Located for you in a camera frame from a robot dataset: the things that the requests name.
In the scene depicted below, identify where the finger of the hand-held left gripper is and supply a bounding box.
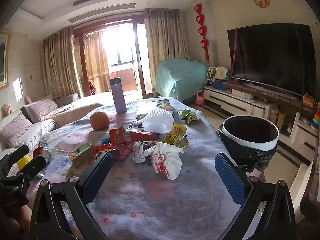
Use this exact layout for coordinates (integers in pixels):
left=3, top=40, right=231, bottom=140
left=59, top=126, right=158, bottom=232
left=0, top=145, right=30, bottom=178
left=15, top=156, right=47, bottom=182

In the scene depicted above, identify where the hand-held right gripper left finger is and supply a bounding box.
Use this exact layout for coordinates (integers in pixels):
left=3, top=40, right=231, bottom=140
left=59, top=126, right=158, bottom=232
left=29, top=151, right=113, bottom=240

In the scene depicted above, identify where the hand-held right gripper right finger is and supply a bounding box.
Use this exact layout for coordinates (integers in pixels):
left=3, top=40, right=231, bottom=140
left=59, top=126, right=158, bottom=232
left=214, top=152, right=297, bottom=240

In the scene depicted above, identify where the white bin with black bag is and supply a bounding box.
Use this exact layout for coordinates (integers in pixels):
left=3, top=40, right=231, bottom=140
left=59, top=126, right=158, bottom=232
left=218, top=115, right=280, bottom=172

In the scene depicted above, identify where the red and white carton box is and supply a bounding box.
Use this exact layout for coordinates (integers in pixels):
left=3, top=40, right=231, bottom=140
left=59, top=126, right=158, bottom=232
left=124, top=127, right=157, bottom=143

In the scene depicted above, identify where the white red-printed plastic bag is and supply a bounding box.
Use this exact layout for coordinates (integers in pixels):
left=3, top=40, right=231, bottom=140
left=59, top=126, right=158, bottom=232
left=145, top=141, right=184, bottom=180

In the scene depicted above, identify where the red drink can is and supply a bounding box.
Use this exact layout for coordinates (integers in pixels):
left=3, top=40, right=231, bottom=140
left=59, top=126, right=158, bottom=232
left=32, top=146, right=44, bottom=159

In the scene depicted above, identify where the silver drink can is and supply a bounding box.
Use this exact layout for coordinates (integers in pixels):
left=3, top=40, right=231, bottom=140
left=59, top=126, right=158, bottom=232
left=41, top=146, right=52, bottom=162

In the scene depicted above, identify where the pink striped pillow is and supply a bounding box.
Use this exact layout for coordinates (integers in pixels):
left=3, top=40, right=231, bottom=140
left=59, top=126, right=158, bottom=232
left=0, top=112, right=33, bottom=149
left=24, top=97, right=59, bottom=122

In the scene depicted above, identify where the red foil wrapper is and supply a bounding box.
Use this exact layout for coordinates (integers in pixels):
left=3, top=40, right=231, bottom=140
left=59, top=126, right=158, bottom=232
left=96, top=144, right=134, bottom=160

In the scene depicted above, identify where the green and red juice carton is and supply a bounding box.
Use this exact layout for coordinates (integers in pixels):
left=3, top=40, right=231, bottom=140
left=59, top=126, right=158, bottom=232
left=68, top=142, right=97, bottom=165

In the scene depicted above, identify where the white patterned cushion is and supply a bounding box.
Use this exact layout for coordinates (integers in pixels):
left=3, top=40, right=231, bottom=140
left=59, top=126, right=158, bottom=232
left=25, top=119, right=57, bottom=150

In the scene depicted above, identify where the small red snack packet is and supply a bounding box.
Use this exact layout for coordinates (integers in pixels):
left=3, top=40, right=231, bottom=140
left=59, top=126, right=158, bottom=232
left=108, top=126, right=125, bottom=145

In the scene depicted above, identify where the crumpled printed wrapper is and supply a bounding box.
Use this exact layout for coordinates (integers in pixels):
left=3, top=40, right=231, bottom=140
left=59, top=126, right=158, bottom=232
left=132, top=141, right=160, bottom=164

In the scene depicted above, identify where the orange fruit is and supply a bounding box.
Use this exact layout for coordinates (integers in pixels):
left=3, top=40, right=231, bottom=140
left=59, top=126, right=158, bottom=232
left=90, top=112, right=110, bottom=131

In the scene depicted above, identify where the beige sofa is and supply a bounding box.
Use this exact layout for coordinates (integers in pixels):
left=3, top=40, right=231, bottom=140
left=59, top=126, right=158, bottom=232
left=0, top=91, right=113, bottom=153

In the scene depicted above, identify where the yellow snack packet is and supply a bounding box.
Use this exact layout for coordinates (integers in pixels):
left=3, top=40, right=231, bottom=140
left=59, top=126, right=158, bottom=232
left=162, top=123, right=190, bottom=147

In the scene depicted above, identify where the white chair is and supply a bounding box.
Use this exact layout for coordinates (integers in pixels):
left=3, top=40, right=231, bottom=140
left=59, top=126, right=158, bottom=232
left=291, top=164, right=313, bottom=214

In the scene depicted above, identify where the grey pillow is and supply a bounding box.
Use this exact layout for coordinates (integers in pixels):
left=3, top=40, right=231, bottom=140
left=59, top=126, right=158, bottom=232
left=54, top=93, right=79, bottom=107

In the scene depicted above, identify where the green snack packet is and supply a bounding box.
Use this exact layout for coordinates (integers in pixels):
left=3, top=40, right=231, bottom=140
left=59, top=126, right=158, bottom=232
left=177, top=109, right=200, bottom=125

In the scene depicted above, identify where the white television cabinet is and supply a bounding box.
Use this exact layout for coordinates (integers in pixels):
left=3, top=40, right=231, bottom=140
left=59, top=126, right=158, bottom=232
left=203, top=81, right=319, bottom=164

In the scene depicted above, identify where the purple thermos bottle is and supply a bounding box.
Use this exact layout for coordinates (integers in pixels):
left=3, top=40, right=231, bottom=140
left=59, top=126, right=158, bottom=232
left=109, top=77, right=127, bottom=114

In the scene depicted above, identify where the blue toy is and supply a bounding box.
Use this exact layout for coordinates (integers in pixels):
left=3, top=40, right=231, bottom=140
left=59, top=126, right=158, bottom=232
left=212, top=80, right=229, bottom=90

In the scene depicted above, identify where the gold framed picture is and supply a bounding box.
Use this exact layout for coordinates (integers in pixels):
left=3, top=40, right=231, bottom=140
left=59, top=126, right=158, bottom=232
left=0, top=30, right=12, bottom=90

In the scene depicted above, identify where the green picture book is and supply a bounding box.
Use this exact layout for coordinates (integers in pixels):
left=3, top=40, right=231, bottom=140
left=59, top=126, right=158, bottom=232
left=136, top=99, right=175, bottom=120

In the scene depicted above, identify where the beige patterned curtain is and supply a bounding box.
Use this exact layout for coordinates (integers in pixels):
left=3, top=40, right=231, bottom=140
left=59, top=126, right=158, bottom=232
left=41, top=26, right=84, bottom=99
left=143, top=8, right=190, bottom=98

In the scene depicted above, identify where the yellow activity cube toy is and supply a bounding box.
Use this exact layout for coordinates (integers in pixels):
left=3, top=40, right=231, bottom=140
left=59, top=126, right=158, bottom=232
left=215, top=67, right=229, bottom=82

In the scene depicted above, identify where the red toy phone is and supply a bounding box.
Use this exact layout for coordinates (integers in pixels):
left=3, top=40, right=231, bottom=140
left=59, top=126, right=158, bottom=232
left=303, top=92, right=316, bottom=108

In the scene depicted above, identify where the teal cloth covered furniture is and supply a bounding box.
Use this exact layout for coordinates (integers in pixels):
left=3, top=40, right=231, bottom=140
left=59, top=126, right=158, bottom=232
left=154, top=59, right=208, bottom=103

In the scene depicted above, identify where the sheer beige curtain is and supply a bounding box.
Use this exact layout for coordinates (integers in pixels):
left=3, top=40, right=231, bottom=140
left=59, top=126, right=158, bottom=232
left=83, top=32, right=110, bottom=93

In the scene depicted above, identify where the black flat television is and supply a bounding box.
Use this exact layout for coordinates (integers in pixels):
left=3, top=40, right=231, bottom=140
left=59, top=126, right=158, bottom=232
left=227, top=24, right=316, bottom=98

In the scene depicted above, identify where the rainbow stacking ring toy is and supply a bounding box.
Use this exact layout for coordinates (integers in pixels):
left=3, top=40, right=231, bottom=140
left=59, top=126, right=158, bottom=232
left=312, top=101, right=320, bottom=133

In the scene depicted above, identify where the wooden sliding door frame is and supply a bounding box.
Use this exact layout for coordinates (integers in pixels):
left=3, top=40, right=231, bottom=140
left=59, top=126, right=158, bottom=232
left=74, top=15, right=153, bottom=98

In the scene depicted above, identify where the red heart string decoration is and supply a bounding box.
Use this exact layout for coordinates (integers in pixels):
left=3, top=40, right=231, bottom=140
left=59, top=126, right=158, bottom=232
left=194, top=3, right=210, bottom=63

